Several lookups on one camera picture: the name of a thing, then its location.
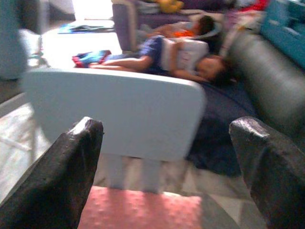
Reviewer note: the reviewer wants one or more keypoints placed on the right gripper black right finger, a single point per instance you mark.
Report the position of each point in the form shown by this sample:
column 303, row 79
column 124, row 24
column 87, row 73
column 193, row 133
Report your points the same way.
column 276, row 176

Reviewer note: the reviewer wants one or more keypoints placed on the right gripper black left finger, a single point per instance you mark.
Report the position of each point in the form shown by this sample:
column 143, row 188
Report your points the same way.
column 52, row 181

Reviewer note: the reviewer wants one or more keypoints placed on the pink fleece pillow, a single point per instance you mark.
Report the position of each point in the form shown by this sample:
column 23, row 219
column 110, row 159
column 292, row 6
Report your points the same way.
column 143, row 210

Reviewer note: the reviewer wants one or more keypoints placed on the dark sofa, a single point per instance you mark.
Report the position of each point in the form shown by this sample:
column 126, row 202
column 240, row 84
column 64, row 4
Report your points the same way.
column 264, row 74

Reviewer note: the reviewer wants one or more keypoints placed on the white pillow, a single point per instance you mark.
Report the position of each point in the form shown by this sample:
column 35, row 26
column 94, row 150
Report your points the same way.
column 183, row 52

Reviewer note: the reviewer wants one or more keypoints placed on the navy blue floor cushion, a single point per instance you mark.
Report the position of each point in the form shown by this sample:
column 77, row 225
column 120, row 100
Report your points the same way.
column 219, row 133

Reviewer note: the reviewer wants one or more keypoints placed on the white low table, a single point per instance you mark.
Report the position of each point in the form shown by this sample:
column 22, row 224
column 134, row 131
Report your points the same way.
column 107, row 107

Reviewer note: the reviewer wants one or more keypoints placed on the teal cushion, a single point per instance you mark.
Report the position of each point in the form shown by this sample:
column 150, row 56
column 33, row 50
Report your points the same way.
column 286, row 31

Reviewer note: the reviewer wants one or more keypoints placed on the pale grey furniture piece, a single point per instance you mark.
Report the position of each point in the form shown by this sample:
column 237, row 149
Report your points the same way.
column 14, row 38

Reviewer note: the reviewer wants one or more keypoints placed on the blue floor mat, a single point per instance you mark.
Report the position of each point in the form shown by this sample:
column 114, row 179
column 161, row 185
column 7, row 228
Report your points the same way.
column 83, row 28

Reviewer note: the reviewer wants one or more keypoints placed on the child in blue shirt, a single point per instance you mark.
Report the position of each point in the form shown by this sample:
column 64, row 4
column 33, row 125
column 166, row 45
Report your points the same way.
column 150, row 48

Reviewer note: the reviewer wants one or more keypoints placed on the purple armchair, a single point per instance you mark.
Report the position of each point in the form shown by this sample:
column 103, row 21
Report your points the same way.
column 124, row 26

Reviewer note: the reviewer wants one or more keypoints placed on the child in orange shirt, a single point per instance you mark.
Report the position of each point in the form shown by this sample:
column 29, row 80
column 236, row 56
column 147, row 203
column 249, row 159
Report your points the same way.
column 190, row 28

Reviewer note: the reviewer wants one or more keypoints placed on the yellow plush toy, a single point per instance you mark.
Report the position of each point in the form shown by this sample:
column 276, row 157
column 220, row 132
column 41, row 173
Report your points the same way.
column 168, row 6

